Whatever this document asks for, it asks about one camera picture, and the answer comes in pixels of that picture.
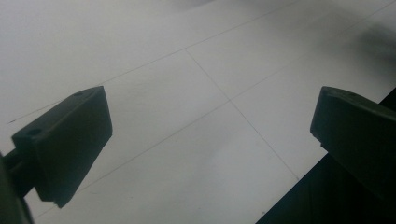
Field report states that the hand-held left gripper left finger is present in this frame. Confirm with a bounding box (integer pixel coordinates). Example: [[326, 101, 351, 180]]
[[11, 86, 113, 209]]

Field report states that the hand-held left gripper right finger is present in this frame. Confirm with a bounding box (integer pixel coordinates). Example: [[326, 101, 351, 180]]
[[309, 86, 396, 203]]

